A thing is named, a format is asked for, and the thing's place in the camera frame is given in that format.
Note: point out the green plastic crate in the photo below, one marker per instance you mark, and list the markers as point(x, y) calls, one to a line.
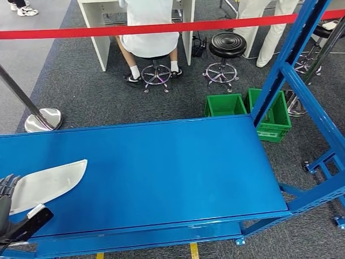
point(224, 104)
point(277, 133)

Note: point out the yellow floor tape outline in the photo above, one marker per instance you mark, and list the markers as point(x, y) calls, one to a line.
point(193, 252)

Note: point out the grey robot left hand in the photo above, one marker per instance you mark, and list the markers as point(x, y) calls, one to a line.
point(5, 207)

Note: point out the black stool chrome base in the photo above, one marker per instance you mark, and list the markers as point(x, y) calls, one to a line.
point(156, 75)
point(322, 32)
point(227, 44)

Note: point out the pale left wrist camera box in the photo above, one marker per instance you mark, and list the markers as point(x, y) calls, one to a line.
point(36, 211)

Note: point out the chrome barrier stanchion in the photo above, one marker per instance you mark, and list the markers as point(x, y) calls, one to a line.
point(43, 120)
point(296, 107)

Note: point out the white curved plastic panel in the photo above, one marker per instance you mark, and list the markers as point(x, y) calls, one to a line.
point(48, 186)

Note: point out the blue metal shelf rack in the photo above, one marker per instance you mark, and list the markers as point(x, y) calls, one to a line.
point(323, 159)
point(161, 171)

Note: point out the red barrier belt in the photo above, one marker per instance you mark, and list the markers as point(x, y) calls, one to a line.
point(135, 28)

